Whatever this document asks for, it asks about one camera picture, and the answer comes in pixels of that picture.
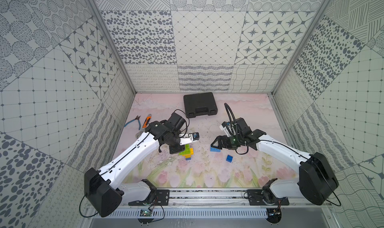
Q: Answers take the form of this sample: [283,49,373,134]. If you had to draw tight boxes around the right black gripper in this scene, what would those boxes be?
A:
[210,133,244,150]

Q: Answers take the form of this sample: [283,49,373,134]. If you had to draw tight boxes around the yellow lego brick 2x4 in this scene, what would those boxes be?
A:
[185,148,194,159]

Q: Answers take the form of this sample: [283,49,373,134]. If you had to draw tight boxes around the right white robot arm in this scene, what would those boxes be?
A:
[211,118,339,206]

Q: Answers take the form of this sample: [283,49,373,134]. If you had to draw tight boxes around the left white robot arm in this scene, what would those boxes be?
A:
[84,112,200,218]

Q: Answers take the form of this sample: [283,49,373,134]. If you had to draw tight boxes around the light blue lego brick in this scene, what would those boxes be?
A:
[210,147,221,152]

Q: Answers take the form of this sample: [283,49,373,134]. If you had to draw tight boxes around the orange utility knife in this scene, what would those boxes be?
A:
[142,114,152,128]

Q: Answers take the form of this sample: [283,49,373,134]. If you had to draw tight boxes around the black plastic tool case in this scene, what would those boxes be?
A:
[184,92,218,118]

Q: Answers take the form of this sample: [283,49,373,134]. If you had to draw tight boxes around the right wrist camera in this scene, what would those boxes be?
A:
[219,121,234,137]

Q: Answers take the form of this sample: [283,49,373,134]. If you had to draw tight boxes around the blue handled pliers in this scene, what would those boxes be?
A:
[124,115,142,131]

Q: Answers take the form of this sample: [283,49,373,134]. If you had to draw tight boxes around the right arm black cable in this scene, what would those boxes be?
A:
[223,103,238,135]

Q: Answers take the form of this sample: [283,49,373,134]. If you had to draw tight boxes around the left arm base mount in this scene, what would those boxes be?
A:
[129,190,170,206]

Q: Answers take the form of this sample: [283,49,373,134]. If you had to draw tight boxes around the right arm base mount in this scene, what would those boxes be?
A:
[245,189,290,206]

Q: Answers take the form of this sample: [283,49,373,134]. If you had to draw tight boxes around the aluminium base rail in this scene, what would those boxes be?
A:
[86,188,331,209]

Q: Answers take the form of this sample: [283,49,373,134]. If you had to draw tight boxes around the white vented cable duct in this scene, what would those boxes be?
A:
[107,207,268,219]

